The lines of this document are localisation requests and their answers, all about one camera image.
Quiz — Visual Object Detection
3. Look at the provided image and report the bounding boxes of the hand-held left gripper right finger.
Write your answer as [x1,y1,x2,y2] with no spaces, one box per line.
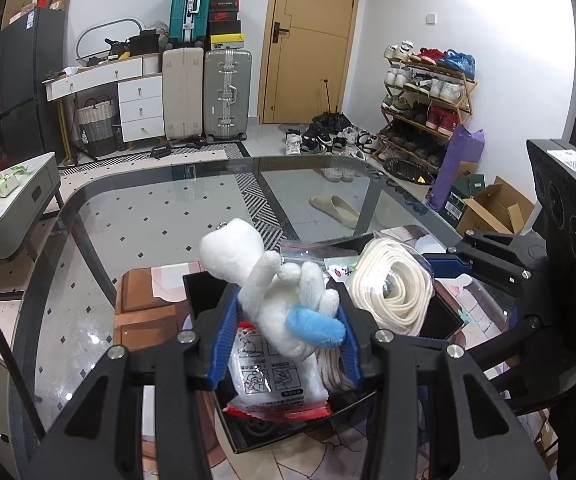
[325,285,551,480]

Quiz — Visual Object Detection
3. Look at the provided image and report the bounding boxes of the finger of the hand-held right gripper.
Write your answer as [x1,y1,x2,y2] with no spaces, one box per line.
[468,317,549,383]
[424,230,549,306]

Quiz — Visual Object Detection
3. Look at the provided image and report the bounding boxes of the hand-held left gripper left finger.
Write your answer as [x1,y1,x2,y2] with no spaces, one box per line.
[15,284,242,480]

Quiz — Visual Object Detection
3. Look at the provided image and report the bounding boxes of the black storage box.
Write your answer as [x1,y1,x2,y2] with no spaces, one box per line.
[183,232,464,453]

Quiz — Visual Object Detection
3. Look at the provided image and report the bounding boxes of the bag of cream laces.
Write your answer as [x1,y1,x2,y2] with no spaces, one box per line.
[345,237,436,338]

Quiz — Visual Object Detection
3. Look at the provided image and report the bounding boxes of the red white plastic packet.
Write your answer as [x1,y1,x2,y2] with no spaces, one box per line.
[223,322,333,418]

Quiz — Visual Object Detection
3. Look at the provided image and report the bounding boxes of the white blue plush toy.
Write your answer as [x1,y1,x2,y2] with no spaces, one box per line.
[199,217,347,361]

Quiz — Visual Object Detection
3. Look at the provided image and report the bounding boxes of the clear zip bag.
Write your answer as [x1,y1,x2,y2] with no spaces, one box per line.
[280,240,329,267]

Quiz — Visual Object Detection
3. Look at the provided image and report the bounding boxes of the dark green box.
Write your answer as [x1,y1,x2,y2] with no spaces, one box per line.
[445,175,489,221]

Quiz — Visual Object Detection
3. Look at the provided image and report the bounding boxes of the open cardboard box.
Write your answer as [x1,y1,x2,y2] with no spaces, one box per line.
[455,176,536,236]

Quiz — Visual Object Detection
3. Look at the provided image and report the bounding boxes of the purple bag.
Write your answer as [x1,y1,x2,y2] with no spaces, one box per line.
[428,125,485,211]

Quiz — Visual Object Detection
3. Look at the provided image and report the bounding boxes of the beige slipper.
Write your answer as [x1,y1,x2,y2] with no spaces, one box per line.
[330,196,362,229]
[309,195,349,220]

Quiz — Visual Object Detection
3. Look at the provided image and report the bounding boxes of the wooden shoe rack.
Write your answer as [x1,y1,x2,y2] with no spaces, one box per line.
[375,42,479,171]

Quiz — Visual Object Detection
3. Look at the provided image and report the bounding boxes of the pile of floor shoes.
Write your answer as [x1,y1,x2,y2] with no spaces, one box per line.
[285,112,379,181]

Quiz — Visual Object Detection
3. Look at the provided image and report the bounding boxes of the rows of shelved shoes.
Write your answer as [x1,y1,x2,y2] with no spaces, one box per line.
[378,42,476,166]

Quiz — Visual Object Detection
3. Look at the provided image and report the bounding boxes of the grey side table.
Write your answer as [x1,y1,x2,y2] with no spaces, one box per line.
[0,152,63,271]

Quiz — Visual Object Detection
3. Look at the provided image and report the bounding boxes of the wicker basket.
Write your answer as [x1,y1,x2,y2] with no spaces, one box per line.
[76,100,121,157]

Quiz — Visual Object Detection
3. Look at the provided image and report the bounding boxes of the wooden door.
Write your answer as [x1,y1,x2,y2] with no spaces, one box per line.
[258,0,363,126]

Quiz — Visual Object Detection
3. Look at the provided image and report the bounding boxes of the silver suitcase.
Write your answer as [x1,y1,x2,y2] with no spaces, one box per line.
[203,49,253,142]

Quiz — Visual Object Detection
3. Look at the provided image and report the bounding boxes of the beige suitcase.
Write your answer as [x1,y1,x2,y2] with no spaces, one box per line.
[162,47,206,142]

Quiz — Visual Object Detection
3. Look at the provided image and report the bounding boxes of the white drawer desk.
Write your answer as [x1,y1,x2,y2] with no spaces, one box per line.
[42,55,166,153]

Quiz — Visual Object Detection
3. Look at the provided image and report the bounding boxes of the pale green pouch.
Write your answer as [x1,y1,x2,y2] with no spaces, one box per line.
[0,165,31,198]

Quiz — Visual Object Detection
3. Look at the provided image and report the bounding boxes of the black handbag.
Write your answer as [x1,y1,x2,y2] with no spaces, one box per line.
[128,30,163,58]

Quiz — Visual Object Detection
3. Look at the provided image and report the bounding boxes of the stack of shoe boxes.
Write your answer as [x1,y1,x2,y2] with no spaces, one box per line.
[208,0,246,51]

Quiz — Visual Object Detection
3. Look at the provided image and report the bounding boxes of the dark grey refrigerator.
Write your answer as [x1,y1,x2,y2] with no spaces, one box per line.
[0,7,66,161]

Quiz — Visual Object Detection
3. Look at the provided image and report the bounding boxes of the oval white hoop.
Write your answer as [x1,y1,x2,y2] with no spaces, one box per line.
[75,17,143,66]

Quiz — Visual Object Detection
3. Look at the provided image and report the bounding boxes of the teal suitcase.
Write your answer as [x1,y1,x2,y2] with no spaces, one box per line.
[169,0,215,45]

